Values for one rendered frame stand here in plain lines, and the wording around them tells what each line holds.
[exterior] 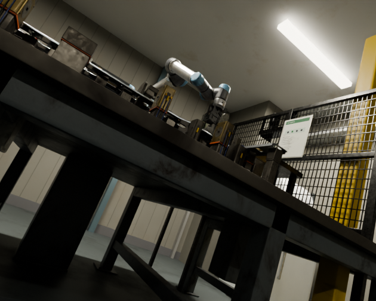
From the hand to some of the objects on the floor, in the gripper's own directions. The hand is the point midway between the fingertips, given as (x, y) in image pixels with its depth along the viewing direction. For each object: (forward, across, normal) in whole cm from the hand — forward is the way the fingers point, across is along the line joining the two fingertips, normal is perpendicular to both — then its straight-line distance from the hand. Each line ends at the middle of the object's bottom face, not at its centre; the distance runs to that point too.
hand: (210, 138), depth 154 cm
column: (+102, -67, -48) cm, 131 cm away
